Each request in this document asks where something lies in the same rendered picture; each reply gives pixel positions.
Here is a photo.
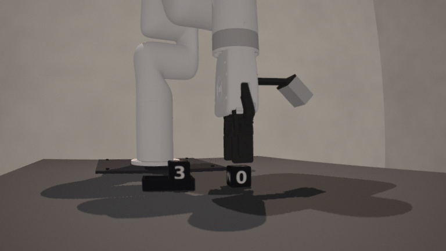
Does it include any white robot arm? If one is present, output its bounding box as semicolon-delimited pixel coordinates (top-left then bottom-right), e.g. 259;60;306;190
131;0;314;166

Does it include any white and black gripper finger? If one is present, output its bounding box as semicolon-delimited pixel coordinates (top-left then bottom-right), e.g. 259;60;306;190
231;83;255;163
224;114;234;160

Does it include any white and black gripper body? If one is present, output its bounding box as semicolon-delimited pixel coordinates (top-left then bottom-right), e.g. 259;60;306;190
213;46;259;117

